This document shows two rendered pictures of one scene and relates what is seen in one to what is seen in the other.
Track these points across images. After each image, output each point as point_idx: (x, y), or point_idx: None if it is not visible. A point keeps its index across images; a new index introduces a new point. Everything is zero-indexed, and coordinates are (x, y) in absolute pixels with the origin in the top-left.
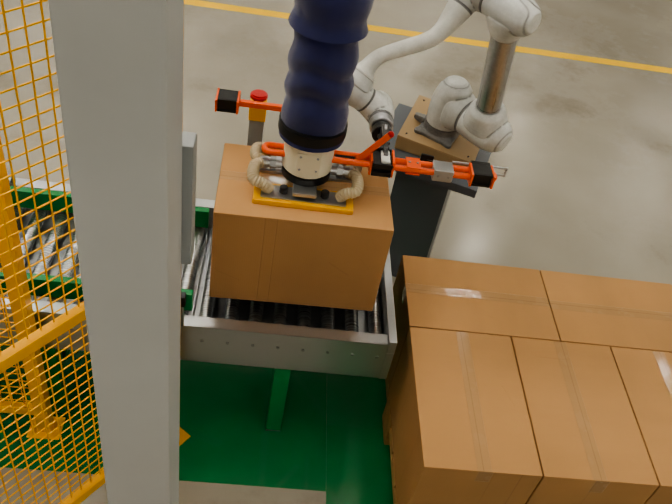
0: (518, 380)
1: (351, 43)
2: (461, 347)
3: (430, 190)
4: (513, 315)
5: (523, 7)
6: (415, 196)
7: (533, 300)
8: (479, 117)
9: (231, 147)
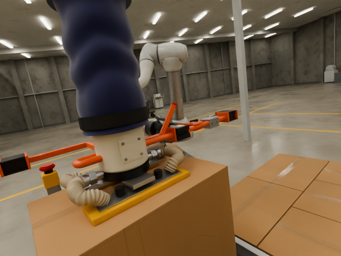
0: (337, 222)
1: (123, 2)
2: (292, 231)
3: None
4: (273, 197)
5: (179, 44)
6: None
7: (266, 186)
8: (178, 122)
9: (37, 202)
